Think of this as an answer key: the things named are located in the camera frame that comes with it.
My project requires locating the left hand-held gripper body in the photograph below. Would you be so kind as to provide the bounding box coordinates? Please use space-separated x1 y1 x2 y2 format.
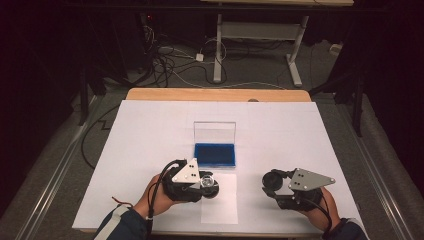
162 157 204 203

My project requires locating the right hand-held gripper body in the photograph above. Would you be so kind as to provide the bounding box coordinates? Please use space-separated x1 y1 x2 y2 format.
275 167 336 212

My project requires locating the black stamp with clear knob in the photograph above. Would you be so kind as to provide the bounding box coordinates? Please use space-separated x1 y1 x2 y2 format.
199 171 221 200

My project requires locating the black round stamp cap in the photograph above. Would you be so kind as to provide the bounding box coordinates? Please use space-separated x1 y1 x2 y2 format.
261 169 285 192

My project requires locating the blue ink pad clear lid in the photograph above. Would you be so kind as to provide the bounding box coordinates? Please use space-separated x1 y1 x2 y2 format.
192 120 238 171

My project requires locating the person's right hand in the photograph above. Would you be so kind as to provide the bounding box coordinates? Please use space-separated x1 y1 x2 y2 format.
300 187 342 233

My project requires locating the person's left hand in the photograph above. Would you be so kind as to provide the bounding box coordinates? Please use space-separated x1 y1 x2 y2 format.
133 173 178 220

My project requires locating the white paper sheet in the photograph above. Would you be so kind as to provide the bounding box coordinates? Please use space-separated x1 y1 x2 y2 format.
200 172 239 225

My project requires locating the large white table cover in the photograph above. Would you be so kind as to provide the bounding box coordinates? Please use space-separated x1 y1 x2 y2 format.
71 99 364 236

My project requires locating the wooden table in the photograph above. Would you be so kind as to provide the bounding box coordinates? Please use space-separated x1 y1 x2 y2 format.
125 87 313 103

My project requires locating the black stand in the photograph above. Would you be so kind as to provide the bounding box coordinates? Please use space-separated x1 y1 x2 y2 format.
309 71 365 138
77 66 108 127

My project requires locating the white power strip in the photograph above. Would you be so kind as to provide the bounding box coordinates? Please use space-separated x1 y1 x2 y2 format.
329 43 344 57

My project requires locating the white metal desk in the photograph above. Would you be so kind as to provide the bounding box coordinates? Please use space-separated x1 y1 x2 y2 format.
199 0 355 88

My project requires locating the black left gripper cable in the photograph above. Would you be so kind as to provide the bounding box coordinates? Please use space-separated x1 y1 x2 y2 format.
145 159 188 240

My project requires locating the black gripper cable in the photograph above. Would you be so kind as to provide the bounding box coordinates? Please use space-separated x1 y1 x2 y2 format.
295 194 334 235
145 159 188 240

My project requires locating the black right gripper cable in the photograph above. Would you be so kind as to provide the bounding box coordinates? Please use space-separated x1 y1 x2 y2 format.
295 194 334 235

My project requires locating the metal floor rail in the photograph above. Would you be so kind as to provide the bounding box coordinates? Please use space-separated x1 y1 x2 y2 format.
14 94 104 240
339 103 415 240

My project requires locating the thin red wire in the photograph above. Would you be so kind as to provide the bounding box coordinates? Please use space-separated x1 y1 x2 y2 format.
111 196 134 208

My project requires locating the white floor cable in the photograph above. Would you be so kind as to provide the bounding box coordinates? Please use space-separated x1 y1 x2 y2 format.
166 46 288 91

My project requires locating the tangle of black floor cables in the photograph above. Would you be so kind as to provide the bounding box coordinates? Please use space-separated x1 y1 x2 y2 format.
139 24 228 88

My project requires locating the black floor cable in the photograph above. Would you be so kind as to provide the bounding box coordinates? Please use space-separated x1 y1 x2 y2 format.
80 104 121 170

